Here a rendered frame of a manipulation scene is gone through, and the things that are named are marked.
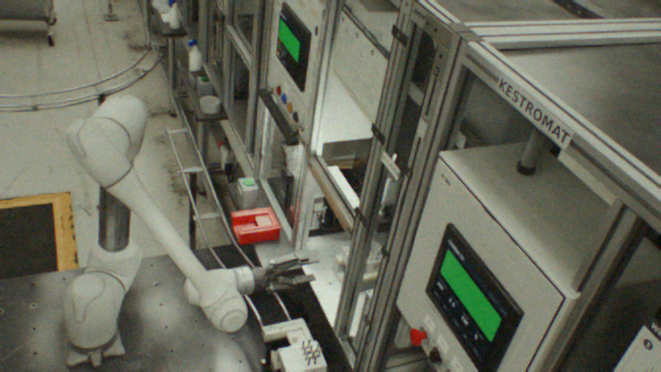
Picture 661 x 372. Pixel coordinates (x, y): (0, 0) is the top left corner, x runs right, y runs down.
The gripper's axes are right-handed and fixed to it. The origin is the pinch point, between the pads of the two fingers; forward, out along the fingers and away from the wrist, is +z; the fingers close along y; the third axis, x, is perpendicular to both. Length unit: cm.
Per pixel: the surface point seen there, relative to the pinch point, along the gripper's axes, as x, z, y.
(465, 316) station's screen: -73, -1, 56
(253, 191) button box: 43.7, -6.8, 1.1
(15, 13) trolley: 403, -97, -73
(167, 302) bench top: 27, -43, -33
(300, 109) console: 28, 2, 45
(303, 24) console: 34, 2, 72
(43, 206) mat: 179, -87, -99
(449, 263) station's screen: -63, -1, 62
